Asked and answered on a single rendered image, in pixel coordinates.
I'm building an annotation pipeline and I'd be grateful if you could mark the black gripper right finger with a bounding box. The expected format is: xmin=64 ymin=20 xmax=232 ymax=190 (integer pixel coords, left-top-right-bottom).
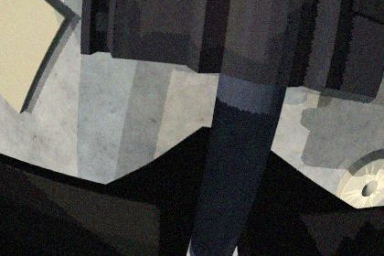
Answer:
xmin=237 ymin=151 xmax=384 ymax=256

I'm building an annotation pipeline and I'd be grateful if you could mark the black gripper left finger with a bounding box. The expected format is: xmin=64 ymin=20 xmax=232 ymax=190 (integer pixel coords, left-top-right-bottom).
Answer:
xmin=0 ymin=126 xmax=210 ymax=256

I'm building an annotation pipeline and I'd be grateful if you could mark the dark grey metal shaft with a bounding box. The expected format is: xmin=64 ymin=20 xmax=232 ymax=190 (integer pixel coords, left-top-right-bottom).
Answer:
xmin=189 ymin=74 xmax=287 ymax=256

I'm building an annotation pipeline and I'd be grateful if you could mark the dark grey housing block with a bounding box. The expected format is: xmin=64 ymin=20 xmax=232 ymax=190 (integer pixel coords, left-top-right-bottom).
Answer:
xmin=80 ymin=0 xmax=384 ymax=98

